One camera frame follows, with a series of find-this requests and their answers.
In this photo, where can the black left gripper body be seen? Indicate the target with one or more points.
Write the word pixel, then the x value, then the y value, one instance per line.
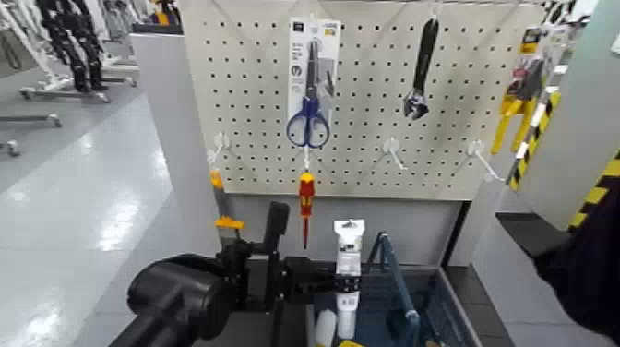
pixel 307 281

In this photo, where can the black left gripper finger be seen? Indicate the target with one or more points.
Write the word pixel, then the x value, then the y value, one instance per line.
pixel 348 284

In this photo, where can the red white glue tube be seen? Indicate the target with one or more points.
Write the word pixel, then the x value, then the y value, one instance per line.
pixel 349 252

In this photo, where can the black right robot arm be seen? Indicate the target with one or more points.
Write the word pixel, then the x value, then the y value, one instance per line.
pixel 591 271

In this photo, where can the white cylinder inside crate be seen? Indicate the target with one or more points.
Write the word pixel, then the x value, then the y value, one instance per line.
pixel 325 329

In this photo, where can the yellow object inside crate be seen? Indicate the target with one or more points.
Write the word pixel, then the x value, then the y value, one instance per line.
pixel 349 344

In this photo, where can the teal plastic crate grey rim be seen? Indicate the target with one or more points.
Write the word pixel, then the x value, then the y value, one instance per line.
pixel 436 300

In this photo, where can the red yellow screwdriver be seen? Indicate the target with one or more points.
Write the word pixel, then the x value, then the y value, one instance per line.
pixel 306 194

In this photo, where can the yellow grey bar clamp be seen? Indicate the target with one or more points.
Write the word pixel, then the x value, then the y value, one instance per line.
pixel 230 223

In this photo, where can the white peg hook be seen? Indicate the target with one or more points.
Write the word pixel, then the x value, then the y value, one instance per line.
pixel 476 148
pixel 220 141
pixel 391 145
pixel 306 160

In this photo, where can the beige pegboard panel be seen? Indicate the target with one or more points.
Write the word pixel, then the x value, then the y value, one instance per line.
pixel 368 145

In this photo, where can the grey display stand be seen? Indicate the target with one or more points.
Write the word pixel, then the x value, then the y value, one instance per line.
pixel 174 145

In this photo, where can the yellow black hazard tape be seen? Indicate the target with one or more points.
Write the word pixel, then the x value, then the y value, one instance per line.
pixel 595 195
pixel 520 167

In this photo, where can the white scissors packaging card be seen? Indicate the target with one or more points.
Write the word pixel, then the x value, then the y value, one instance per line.
pixel 300 48

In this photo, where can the black steel adjustable wrench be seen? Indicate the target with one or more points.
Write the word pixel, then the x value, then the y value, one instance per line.
pixel 425 53

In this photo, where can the grey pillar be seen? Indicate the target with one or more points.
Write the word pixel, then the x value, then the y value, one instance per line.
pixel 581 97

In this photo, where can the black robot arms on stand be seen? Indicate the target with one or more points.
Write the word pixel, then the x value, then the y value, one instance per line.
pixel 77 48

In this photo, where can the black white machine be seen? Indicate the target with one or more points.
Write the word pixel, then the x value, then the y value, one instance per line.
pixel 562 12

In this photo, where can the white wheeled stand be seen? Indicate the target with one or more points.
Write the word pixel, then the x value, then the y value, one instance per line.
pixel 29 43

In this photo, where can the grey wheeled frame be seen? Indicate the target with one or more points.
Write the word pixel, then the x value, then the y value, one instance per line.
pixel 29 117

